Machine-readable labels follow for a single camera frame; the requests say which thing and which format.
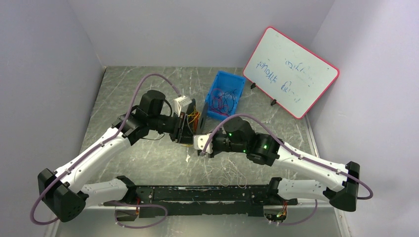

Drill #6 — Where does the red cable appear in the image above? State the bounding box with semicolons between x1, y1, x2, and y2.
209;86;241;118

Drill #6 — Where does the yellow cable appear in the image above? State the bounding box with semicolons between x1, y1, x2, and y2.
178;109;201;149

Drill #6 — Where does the white board red frame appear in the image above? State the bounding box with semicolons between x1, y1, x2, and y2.
243;27;339;119

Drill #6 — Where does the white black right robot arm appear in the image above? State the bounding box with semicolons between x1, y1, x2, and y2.
198;116;360;212

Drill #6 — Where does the grey perforated cable spool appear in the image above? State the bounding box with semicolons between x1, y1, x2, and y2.
184;99;209;147

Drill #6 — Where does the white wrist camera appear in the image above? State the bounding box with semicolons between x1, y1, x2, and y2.
193;134;213;156
173;95;192;115

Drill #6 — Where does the blue plastic bin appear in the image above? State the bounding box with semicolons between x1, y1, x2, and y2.
205;71;246;120

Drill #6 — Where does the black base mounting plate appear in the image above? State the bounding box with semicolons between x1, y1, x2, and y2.
116;181;298;221

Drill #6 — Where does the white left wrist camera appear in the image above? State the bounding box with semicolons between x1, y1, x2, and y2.
173;95;192;115

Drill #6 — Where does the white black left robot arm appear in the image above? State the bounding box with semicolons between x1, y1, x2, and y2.
37;90;196;222

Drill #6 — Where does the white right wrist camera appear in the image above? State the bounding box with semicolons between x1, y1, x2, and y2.
193;134;213;156

